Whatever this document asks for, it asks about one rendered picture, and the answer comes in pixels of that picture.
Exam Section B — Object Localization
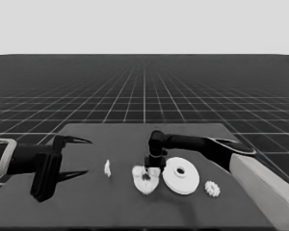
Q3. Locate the large thick white disc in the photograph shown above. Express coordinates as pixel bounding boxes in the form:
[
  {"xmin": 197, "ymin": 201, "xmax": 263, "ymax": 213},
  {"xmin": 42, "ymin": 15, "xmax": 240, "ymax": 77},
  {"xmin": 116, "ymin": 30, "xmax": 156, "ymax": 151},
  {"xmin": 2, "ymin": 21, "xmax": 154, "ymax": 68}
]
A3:
[{"xmin": 162, "ymin": 156, "xmax": 200, "ymax": 196}]

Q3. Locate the small white T-shaped piece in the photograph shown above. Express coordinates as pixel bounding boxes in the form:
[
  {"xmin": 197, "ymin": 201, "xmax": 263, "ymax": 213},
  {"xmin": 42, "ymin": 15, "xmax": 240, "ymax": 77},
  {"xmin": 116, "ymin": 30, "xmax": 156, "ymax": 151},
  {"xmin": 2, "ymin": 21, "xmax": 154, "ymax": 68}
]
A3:
[{"xmin": 103, "ymin": 159, "xmax": 112, "ymax": 178}]

